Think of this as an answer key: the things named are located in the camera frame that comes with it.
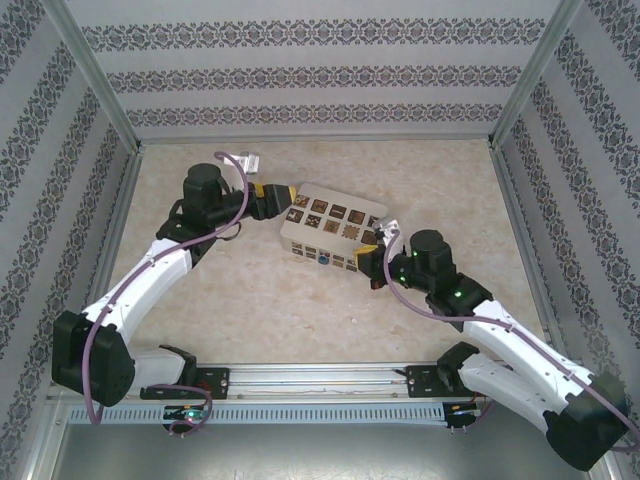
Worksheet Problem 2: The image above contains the aluminium side rail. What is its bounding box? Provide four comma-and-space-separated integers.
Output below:
489, 144, 571, 361
79, 144, 146, 321

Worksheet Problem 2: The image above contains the grey slotted cable duct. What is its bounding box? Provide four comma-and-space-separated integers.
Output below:
67, 402, 447, 427

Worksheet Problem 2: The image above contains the grey metal shelf plate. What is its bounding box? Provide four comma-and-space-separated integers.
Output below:
49, 423, 614, 480

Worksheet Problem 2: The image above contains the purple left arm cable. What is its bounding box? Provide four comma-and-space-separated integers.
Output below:
84, 151, 250, 437

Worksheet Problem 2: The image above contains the aluminium frame post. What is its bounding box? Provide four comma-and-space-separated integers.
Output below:
42, 0, 144, 151
489, 0, 586, 149

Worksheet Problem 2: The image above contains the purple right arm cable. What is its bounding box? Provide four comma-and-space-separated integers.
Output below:
382, 230, 640, 454

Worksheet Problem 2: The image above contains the small circuit board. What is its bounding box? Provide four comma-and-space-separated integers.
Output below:
446, 402, 482, 432
160, 405, 210, 425

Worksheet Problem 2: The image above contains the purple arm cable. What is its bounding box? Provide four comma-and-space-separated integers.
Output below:
382, 230, 640, 454
84, 151, 250, 437

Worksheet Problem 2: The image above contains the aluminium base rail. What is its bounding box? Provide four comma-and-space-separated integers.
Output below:
47, 364, 496, 403

